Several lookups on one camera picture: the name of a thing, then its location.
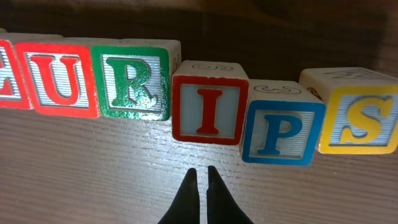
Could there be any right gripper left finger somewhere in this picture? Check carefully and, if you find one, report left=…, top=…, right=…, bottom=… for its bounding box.
left=158, top=168, right=200, bottom=224

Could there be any green R block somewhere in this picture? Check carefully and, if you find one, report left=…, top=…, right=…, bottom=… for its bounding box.
left=91, top=39, right=182, bottom=121

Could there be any red U block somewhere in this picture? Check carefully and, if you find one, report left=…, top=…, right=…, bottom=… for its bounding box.
left=15, top=37, right=105, bottom=119

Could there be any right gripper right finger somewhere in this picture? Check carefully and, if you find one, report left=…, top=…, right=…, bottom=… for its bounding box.
left=206, top=166, right=253, bottom=224

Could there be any red E block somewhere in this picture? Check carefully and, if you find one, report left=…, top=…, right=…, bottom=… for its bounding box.
left=1, top=28, right=33, bottom=110

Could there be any yellow S block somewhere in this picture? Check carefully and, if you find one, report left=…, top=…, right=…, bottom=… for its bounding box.
left=299, top=67, right=397, bottom=154

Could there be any red I block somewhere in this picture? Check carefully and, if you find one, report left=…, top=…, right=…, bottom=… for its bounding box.
left=172, top=60, right=249, bottom=145

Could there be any blue P block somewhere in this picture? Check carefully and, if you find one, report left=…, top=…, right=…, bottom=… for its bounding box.
left=239, top=78, right=326, bottom=167

